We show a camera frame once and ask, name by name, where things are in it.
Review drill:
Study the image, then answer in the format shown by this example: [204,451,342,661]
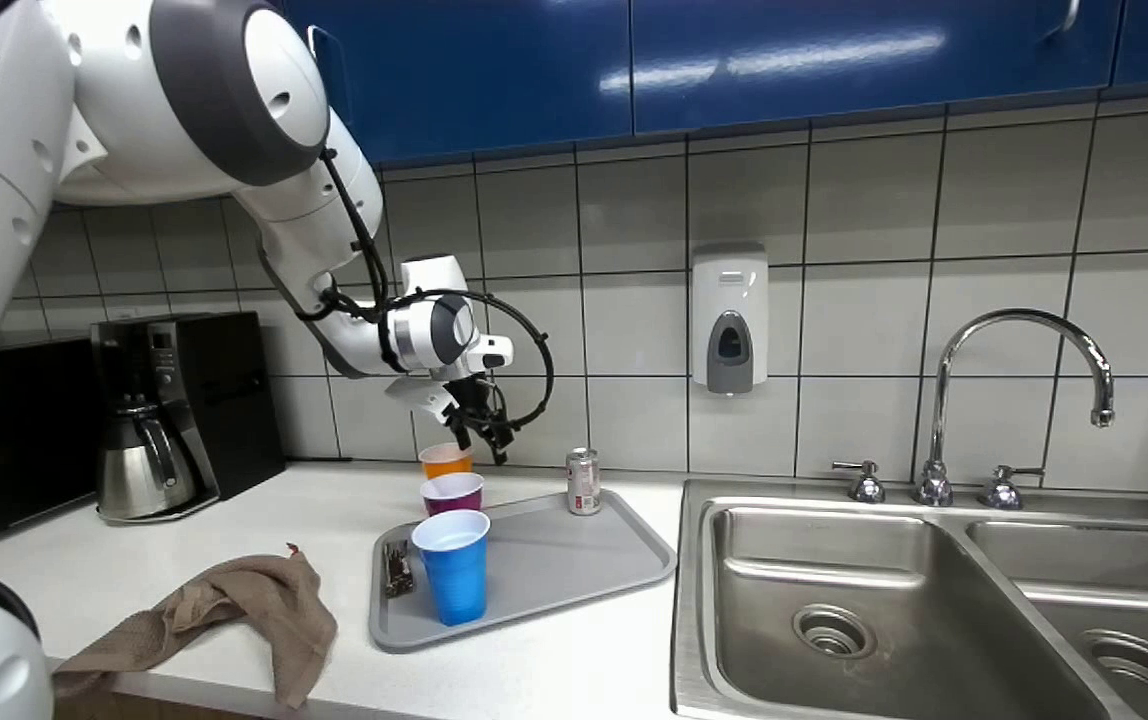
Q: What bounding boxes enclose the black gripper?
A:
[449,375,518,466]

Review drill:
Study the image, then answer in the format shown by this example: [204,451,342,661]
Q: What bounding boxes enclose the orange plastic cup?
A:
[422,445,478,480]

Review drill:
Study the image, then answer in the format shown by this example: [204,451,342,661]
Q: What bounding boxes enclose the blue plastic cup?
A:
[414,510,492,623]

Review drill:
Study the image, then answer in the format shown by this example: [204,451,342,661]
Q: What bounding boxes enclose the purple plastic cup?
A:
[422,473,483,515]

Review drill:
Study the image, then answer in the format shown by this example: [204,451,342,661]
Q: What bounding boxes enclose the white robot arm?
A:
[0,0,519,450]

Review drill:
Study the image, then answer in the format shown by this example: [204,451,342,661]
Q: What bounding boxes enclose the grey plastic tray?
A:
[368,492,672,654]

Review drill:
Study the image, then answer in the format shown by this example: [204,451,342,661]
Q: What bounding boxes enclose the silver soda can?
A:
[566,450,602,515]

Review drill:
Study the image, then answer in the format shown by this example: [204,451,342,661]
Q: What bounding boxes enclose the brown cloth towel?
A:
[57,550,338,712]

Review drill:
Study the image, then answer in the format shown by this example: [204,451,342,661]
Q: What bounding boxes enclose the white soap dispenser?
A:
[692,252,769,396]

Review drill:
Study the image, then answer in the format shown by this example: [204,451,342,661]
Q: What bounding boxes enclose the steel coffee carafe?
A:
[99,406,195,525]

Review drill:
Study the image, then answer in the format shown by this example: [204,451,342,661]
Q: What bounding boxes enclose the black steel coffee maker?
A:
[89,313,293,527]

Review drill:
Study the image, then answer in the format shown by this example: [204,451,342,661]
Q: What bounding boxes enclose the blue upper cabinets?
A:
[269,0,1148,171]

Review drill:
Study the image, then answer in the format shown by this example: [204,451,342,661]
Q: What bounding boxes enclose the stainless steel double sink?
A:
[672,483,1148,720]

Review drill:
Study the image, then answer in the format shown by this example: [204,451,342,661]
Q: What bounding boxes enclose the chrome sink faucet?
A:
[834,307,1116,514]

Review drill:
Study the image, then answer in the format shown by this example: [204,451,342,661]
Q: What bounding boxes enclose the black microwave oven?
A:
[0,340,103,536]

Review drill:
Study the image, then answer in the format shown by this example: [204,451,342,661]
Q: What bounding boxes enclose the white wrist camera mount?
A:
[388,335,514,428]

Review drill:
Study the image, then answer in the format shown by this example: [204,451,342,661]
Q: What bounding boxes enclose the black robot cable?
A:
[257,111,558,432]

